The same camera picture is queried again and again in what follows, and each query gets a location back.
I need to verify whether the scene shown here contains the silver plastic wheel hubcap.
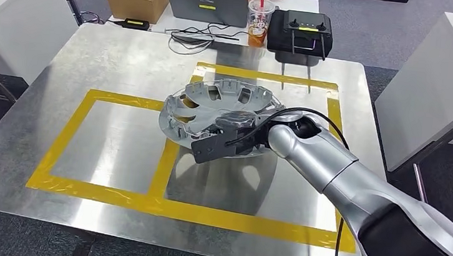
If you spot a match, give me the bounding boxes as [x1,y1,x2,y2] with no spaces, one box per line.
[155,72,295,164]

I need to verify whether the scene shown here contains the iced tea cup red straw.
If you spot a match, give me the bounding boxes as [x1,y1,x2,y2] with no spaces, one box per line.
[243,0,278,50]

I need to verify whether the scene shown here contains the black remote controller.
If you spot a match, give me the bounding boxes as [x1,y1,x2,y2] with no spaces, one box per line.
[265,7,337,64]

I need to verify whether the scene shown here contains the black power adapter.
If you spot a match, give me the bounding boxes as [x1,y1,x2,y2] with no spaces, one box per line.
[119,17,152,32]

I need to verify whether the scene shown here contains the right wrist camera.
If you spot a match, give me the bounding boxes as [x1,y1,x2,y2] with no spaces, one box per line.
[188,122,271,171]

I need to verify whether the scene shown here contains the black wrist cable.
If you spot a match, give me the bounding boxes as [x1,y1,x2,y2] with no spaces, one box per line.
[213,99,356,256]

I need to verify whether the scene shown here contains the tangled black white cables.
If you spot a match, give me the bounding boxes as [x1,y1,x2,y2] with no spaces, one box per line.
[165,17,250,61]

